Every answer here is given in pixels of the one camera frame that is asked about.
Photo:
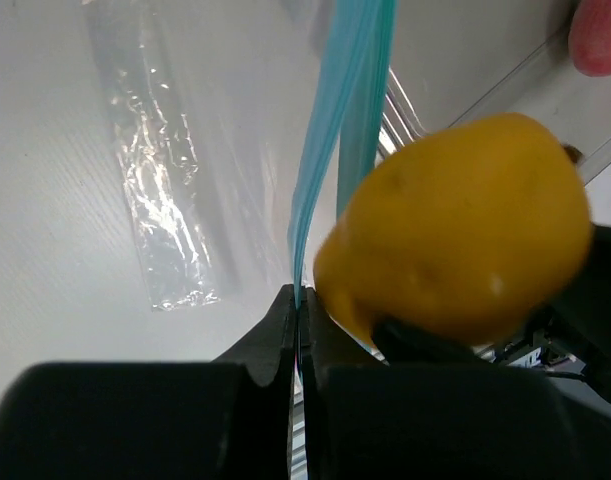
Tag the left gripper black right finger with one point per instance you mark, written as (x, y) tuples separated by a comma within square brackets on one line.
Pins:
[(463, 419)]

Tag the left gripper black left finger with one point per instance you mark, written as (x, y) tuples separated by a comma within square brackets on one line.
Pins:
[(230, 418)]

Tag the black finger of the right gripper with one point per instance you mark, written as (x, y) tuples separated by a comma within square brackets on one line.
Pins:
[(402, 343), (580, 316)]

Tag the clear zip top bag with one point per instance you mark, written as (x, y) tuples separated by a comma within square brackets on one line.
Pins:
[(225, 117)]

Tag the pink peach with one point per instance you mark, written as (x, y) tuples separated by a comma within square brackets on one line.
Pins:
[(589, 39)]

